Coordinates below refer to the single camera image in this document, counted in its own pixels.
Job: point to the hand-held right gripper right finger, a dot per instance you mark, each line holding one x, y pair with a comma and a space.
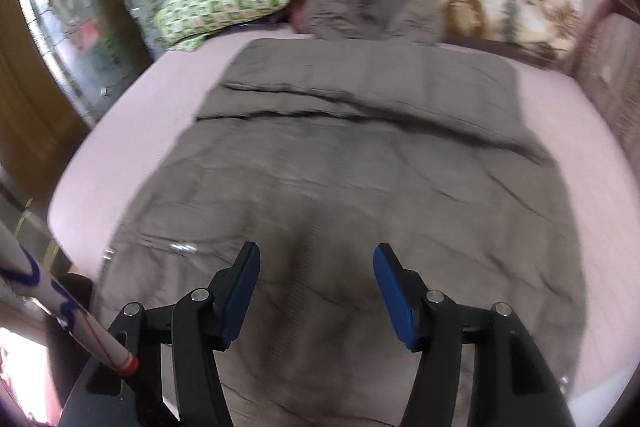
395, 299

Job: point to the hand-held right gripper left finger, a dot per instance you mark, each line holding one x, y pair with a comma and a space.
244, 289

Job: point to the grey padded coat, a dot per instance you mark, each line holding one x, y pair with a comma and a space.
350, 167

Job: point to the white stick with blue marks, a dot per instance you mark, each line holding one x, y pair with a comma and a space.
60, 302

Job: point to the pink quilted bed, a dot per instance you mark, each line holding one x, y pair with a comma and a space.
150, 107

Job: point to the wooden framed glass door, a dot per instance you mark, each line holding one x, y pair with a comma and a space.
30, 107

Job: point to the green checkered pillow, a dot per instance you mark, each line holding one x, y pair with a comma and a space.
215, 2

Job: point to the striped floral sofa cushion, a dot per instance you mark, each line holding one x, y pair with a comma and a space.
610, 72

